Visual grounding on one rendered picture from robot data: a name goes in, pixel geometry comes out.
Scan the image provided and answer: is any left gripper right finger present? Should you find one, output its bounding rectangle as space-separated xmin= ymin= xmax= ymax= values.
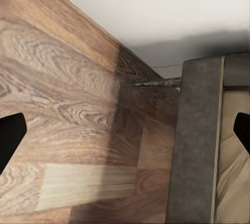
xmin=233 ymin=112 xmax=250 ymax=154

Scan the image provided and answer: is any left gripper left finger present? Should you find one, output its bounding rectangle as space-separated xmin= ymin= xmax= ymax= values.
xmin=0 ymin=113 xmax=27 ymax=175

